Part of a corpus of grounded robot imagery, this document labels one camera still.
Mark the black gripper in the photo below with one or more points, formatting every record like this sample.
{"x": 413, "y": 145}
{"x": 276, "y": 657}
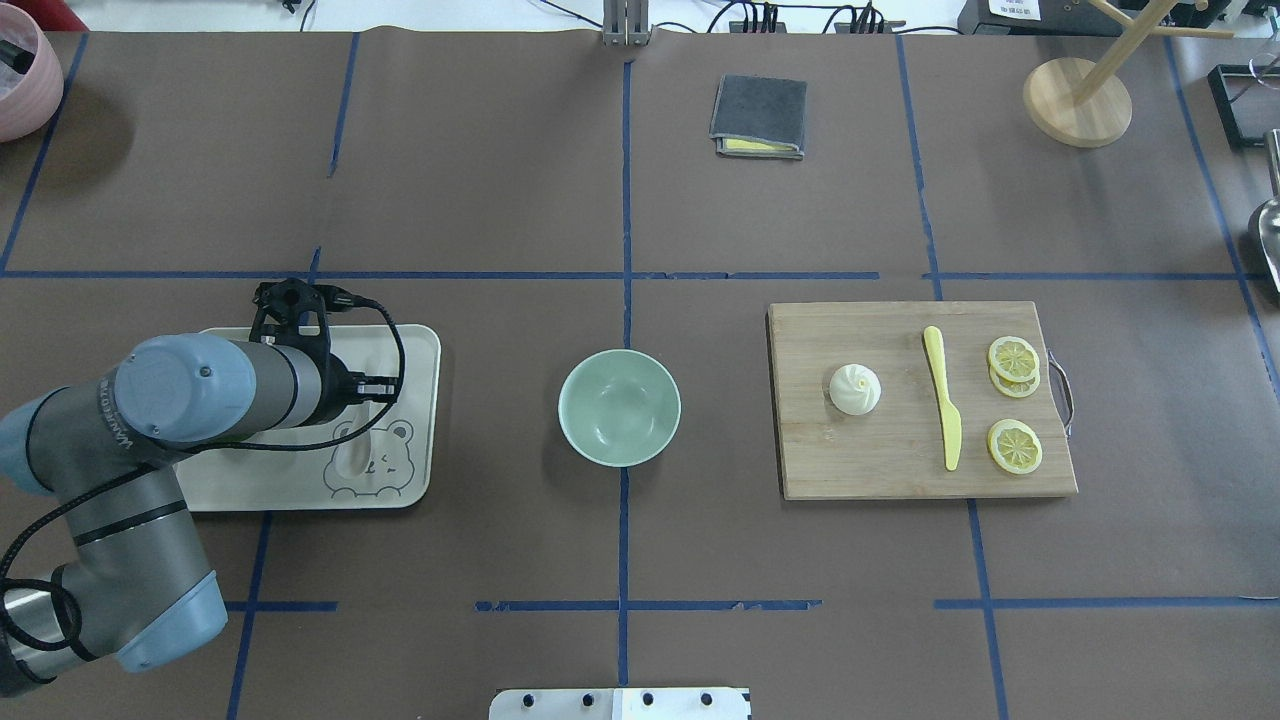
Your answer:
{"x": 338, "y": 385}

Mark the wooden cutting board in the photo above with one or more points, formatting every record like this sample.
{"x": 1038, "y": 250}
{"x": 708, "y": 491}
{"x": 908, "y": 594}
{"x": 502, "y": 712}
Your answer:
{"x": 897, "y": 451}

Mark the aluminium frame post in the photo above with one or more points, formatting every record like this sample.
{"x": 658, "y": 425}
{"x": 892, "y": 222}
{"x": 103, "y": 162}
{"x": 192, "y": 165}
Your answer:
{"x": 626, "y": 23}

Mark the green ceramic bowl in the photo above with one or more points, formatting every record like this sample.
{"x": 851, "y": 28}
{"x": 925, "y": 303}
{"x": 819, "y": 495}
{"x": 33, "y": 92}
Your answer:
{"x": 619, "y": 408}

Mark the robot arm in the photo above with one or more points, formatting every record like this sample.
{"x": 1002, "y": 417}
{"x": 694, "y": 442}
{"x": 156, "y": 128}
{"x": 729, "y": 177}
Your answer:
{"x": 117, "y": 568}

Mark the lemon slice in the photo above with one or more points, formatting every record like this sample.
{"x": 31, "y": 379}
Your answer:
{"x": 1014, "y": 447}
{"x": 1014, "y": 359}

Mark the white bear tray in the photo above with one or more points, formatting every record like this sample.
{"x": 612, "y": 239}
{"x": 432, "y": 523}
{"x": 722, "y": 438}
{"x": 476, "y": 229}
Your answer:
{"x": 402, "y": 442}

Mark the pink bowl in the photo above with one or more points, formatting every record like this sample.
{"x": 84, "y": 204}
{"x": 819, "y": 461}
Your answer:
{"x": 28, "y": 100}

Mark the white steamed bun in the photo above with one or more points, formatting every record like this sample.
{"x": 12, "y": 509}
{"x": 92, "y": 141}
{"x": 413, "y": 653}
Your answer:
{"x": 854, "y": 389}

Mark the metal scoop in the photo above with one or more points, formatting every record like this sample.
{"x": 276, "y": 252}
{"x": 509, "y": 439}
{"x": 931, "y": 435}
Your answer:
{"x": 1265, "y": 219}

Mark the grey folded cloth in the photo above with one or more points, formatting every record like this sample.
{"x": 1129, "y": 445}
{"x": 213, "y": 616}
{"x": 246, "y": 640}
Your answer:
{"x": 760, "y": 117}

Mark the wooden mug tree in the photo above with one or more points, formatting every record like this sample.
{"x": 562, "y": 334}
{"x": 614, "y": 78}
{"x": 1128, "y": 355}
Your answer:
{"x": 1081, "y": 102}

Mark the white ceramic spoon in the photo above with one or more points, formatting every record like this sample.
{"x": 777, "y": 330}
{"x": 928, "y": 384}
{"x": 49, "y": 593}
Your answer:
{"x": 352, "y": 458}

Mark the black glass rack tray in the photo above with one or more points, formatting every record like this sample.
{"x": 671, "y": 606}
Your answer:
{"x": 1248, "y": 108}

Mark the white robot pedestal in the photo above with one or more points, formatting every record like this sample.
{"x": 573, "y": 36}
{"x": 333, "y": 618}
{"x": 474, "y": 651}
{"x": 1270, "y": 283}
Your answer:
{"x": 714, "y": 702}

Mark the yellow plastic knife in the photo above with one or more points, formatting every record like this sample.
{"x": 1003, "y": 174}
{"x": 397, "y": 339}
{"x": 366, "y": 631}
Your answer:
{"x": 951, "y": 421}

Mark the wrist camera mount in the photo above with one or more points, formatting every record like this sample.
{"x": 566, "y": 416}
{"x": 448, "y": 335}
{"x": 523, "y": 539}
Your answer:
{"x": 294, "y": 313}

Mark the lower lemon slice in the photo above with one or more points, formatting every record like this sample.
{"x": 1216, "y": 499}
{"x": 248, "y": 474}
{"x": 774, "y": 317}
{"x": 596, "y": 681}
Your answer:
{"x": 1014, "y": 447}

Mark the upper lemon slice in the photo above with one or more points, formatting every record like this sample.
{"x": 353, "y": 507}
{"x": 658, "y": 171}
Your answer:
{"x": 1014, "y": 359}

